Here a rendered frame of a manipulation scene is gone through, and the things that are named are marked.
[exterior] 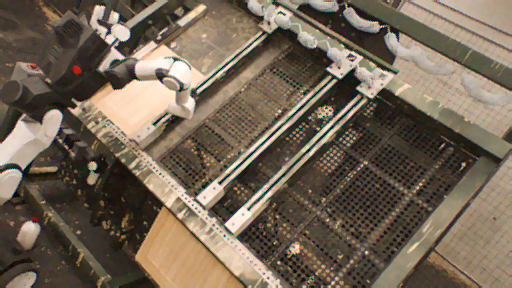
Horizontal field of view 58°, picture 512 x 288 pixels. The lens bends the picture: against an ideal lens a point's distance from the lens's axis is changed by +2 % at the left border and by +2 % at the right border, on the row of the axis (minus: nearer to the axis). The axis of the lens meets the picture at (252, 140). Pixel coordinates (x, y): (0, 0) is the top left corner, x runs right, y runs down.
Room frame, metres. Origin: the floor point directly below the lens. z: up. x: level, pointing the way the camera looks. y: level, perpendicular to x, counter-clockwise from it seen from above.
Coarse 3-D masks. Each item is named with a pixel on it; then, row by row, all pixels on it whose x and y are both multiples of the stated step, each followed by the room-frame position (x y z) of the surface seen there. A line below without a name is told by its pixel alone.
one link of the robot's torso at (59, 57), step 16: (64, 16) 1.98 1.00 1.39; (80, 16) 2.08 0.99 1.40; (64, 32) 1.93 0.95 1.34; (80, 32) 1.91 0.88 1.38; (96, 32) 1.95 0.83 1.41; (48, 48) 1.93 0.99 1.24; (64, 48) 1.90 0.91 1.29; (80, 48) 1.88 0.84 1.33; (96, 48) 1.95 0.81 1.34; (112, 48) 2.00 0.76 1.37; (48, 64) 1.90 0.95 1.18; (64, 64) 1.87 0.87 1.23; (80, 64) 1.91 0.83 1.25; (96, 64) 1.94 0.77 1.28; (112, 64) 1.98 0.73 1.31; (64, 80) 1.88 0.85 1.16; (80, 80) 1.92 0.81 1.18; (96, 80) 1.99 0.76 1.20; (80, 96) 1.97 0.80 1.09
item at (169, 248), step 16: (160, 224) 2.27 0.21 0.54; (176, 224) 2.23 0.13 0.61; (144, 240) 2.29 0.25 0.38; (160, 240) 2.25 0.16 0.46; (176, 240) 2.21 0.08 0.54; (192, 240) 2.17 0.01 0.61; (144, 256) 2.26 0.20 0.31; (160, 256) 2.23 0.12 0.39; (176, 256) 2.19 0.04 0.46; (192, 256) 2.15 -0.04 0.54; (208, 256) 2.11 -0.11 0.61; (160, 272) 2.20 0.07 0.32; (176, 272) 2.17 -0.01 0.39; (192, 272) 2.13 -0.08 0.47; (208, 272) 2.09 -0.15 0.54; (224, 272) 2.06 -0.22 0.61
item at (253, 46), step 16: (272, 16) 2.83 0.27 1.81; (288, 16) 2.83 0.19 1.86; (272, 32) 2.79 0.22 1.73; (240, 48) 2.69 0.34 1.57; (256, 48) 2.73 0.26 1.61; (224, 64) 2.60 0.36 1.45; (240, 64) 2.66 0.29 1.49; (208, 80) 2.54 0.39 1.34; (224, 80) 2.60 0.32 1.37; (144, 128) 2.27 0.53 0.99; (160, 128) 2.31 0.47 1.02; (144, 144) 2.25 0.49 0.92
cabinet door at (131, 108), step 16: (160, 48) 2.75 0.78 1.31; (192, 80) 2.58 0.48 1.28; (96, 96) 2.48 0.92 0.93; (112, 96) 2.49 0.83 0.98; (128, 96) 2.49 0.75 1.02; (144, 96) 2.49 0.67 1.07; (160, 96) 2.50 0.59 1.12; (112, 112) 2.40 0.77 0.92; (128, 112) 2.41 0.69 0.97; (144, 112) 2.41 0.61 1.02; (160, 112) 2.41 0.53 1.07; (128, 128) 2.33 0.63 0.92
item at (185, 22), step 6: (204, 6) 2.99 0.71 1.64; (192, 12) 2.95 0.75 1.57; (198, 12) 2.95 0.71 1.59; (204, 12) 2.98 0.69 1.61; (186, 18) 2.91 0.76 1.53; (192, 18) 2.91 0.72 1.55; (198, 18) 2.95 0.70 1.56; (180, 24) 2.87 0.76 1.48; (186, 24) 2.89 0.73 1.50; (180, 30) 2.86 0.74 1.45; (168, 36) 2.80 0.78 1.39; (174, 36) 2.84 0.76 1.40; (162, 42) 2.77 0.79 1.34; (144, 48) 2.72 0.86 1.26; (150, 48) 2.72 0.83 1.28; (156, 48) 2.75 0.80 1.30; (138, 54) 2.69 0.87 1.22; (144, 54) 2.69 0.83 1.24
